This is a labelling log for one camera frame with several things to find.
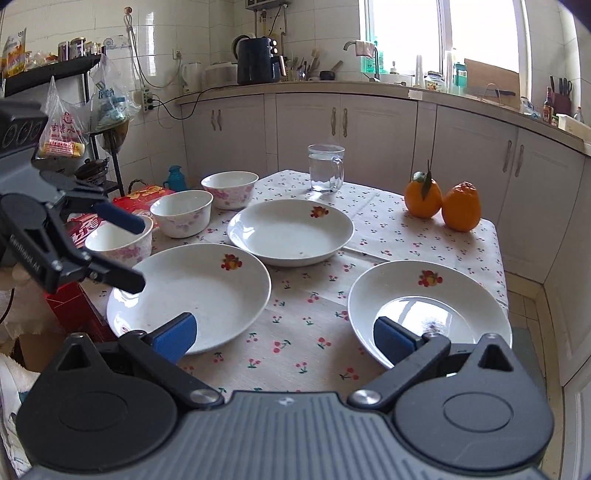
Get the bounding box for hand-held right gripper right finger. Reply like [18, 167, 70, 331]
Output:
[348, 316, 515, 409]

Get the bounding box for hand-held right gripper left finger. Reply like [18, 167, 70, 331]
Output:
[44, 313, 225, 409]

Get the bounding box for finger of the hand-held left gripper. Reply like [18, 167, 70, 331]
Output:
[67, 181, 146, 235]
[87, 255, 147, 295]

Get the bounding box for white bowl with pink flowers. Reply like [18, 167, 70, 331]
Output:
[84, 215, 154, 268]
[201, 171, 259, 210]
[150, 189, 214, 239]

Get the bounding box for red printed carton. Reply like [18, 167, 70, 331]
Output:
[45, 185, 177, 343]

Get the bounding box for teal jug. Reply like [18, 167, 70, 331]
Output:
[164, 165, 188, 192]

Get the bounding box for cherry print tablecloth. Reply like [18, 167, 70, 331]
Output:
[88, 169, 509, 402]

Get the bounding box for clear plastic bag yellow contents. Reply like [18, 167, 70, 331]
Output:
[38, 76, 88, 160]

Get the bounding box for clear plastic bag blue contents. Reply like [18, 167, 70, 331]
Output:
[89, 53, 141, 132]

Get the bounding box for orange with green leaf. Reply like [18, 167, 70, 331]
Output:
[405, 161, 443, 219]

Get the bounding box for bumpy orange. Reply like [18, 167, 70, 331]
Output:
[442, 182, 482, 232]

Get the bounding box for white plastic jug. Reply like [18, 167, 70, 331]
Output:
[180, 61, 204, 94]

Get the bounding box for black shelf rack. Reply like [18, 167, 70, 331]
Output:
[2, 54, 125, 199]

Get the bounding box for white rice cooker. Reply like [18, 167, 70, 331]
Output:
[203, 62, 238, 88]

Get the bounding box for person's fluffy clothing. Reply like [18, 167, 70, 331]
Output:
[0, 355, 44, 478]

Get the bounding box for clear glass mug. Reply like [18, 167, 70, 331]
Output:
[308, 143, 346, 193]

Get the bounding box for yellow snack bag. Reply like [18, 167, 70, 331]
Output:
[1, 28, 28, 77]

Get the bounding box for white kitchen cabinets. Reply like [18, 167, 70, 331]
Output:
[180, 90, 591, 370]

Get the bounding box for dark blue air fryer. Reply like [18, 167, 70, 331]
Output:
[237, 37, 281, 85]

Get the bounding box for black electric kettle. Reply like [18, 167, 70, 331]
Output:
[231, 34, 254, 63]

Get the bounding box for utensil holder with utensils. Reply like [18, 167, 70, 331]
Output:
[286, 48, 324, 82]

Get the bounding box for metal kitchen faucet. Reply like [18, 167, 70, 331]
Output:
[343, 40, 382, 83]

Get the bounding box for green dish soap bottle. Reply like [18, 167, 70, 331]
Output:
[362, 34, 380, 75]

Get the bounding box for wooden cutting board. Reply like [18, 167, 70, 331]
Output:
[464, 58, 522, 97]

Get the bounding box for white plastic container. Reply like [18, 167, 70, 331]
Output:
[556, 113, 591, 136]

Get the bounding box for knife block with knives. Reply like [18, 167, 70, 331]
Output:
[549, 76, 573, 116]

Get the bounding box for kitchen window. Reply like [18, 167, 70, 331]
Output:
[360, 0, 532, 77]

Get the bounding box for black power cable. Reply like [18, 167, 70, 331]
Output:
[152, 85, 206, 121]

